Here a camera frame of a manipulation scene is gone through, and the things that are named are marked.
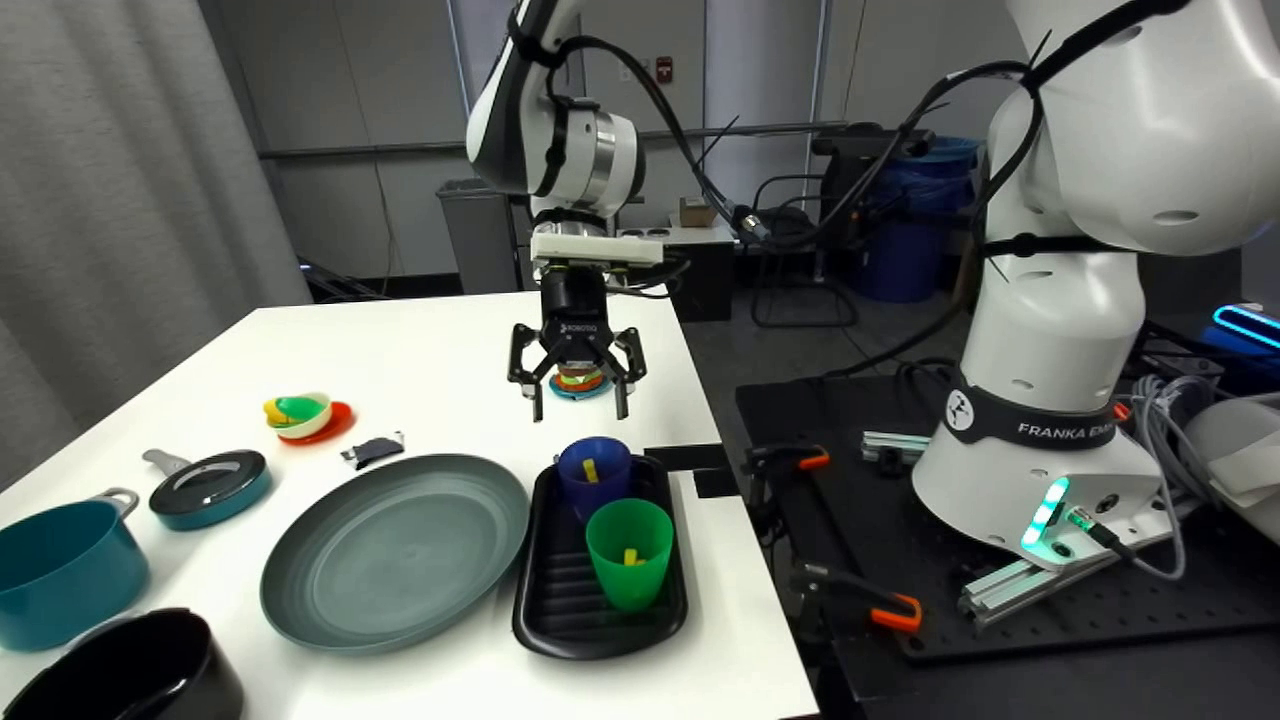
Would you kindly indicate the grey curtain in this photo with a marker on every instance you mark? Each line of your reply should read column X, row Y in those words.
column 104, row 201

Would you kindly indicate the green plastic cup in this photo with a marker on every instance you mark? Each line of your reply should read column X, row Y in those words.
column 627, row 589

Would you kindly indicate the blue glowing device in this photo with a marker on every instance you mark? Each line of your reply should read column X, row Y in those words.
column 1246, row 333

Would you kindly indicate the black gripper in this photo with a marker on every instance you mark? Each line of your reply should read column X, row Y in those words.
column 577, row 307

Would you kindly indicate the silver aluminium rail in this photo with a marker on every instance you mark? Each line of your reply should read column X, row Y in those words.
column 1015, row 586

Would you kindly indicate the grey-green round plate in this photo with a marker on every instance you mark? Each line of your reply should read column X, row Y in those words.
column 384, row 553

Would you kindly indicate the grey cabinet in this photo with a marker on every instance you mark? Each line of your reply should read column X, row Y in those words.
column 481, row 241

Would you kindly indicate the teal cooking pot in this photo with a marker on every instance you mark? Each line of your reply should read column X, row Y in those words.
column 65, row 575

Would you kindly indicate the small orange plate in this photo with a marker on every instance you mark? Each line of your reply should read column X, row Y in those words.
column 343, row 425

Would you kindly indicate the small brown box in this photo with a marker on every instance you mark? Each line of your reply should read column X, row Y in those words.
column 698, row 210

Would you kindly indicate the black rectangular tray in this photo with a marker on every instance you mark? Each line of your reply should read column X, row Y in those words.
column 563, row 613

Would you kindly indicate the blue plastic cup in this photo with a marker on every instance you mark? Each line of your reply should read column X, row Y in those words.
column 586, row 496

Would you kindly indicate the toy hamburger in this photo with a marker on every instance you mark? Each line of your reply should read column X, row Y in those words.
column 583, row 378
column 583, row 392

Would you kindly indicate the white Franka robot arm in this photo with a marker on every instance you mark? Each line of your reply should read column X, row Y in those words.
column 1064, row 333

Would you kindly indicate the black cooking pot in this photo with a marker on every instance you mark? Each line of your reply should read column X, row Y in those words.
column 135, row 666

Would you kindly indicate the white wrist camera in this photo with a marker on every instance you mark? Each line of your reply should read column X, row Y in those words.
column 601, row 244

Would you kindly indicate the white device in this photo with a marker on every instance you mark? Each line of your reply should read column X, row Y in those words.
column 1241, row 464

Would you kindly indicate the black breadboard base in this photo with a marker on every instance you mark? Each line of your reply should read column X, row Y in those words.
column 1201, row 624

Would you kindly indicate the small black toy piece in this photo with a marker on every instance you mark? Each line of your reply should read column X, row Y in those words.
column 375, row 454

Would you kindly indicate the blue barrel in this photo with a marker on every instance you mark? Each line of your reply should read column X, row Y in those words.
column 904, row 224

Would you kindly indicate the yellow toy fry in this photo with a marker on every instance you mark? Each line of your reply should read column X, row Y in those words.
column 629, row 559
column 589, row 464

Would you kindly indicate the black orange clamp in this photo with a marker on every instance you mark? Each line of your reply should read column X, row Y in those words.
column 801, row 463
column 893, row 619

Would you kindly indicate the dark background desk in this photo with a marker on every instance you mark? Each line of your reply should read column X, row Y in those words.
column 701, row 281

